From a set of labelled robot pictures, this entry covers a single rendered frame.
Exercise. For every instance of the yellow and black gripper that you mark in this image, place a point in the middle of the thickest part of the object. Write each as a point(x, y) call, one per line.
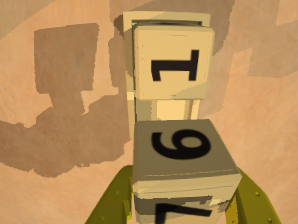
point(248, 205)

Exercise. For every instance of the yellow number cube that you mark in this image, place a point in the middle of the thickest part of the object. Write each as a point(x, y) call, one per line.
point(183, 172)
point(172, 60)

